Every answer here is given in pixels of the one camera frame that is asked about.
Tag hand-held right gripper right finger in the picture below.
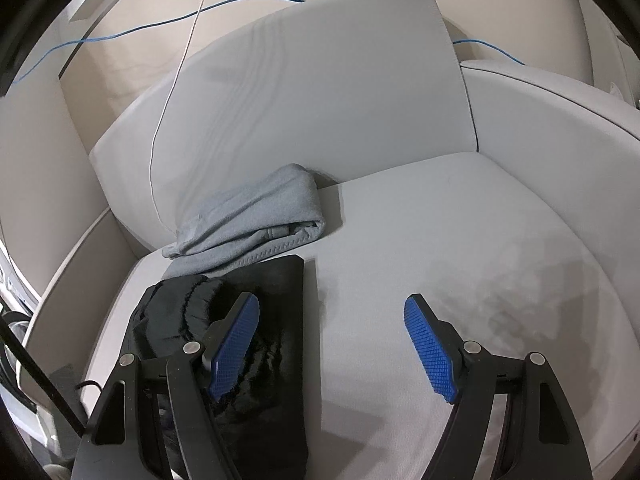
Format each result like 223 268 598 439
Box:
404 294 593 480

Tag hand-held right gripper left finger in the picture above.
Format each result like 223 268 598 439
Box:
70 291 261 480

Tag black pants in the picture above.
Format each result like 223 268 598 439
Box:
120 255 308 480

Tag grey sweatpants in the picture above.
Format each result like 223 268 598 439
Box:
161 162 327 273

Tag beige sofa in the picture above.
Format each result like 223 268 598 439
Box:
22 57 640 480

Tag grey sofa back cushion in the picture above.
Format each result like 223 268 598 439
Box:
89 0 481 253

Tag thick black cable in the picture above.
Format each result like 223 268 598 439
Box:
0 317 91 438

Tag thin white cable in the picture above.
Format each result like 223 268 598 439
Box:
148 0 226 237

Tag thin blue cable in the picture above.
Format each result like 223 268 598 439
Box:
7 0 528 91

